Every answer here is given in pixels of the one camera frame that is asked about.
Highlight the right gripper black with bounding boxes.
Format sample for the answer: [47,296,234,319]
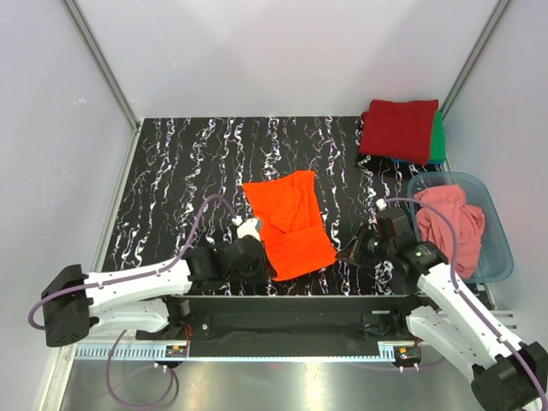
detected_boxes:
[336,223,396,269]

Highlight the orange t shirt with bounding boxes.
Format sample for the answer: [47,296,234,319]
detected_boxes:
[242,170,336,282]

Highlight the clear blue plastic bin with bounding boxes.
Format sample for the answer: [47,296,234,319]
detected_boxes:
[408,171,514,283]

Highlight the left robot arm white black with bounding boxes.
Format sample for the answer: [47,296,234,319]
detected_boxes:
[40,235,276,348]

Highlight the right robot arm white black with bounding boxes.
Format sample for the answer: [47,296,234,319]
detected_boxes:
[337,209,547,410]

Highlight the pink t shirt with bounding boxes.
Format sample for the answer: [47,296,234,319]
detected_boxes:
[414,184,485,279]

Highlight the folded blue t shirt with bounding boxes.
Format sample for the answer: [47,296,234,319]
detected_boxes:
[389,158,445,166]

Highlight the folded red t shirt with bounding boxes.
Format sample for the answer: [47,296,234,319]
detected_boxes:
[358,99,438,165]

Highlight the folded green t shirt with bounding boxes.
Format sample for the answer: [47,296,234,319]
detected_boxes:
[429,110,446,160]

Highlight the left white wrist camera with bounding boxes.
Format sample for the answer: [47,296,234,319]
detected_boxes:
[231,216,263,241]

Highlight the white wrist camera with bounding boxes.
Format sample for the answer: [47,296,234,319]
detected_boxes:
[231,216,263,241]
[376,199,387,211]

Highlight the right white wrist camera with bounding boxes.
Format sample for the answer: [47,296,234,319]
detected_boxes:
[376,199,387,211]

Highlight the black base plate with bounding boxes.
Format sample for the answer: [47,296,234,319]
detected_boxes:
[136,295,423,359]

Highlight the white slotted cable duct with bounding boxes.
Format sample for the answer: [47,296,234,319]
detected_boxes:
[74,341,414,363]

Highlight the left aluminium frame post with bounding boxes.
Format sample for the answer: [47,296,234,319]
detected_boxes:
[61,0,140,132]

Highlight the aluminium frame post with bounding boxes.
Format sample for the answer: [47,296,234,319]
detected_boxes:
[61,0,140,132]
[441,0,514,119]

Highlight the right aluminium frame post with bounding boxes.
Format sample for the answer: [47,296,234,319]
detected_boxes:
[441,0,514,119]

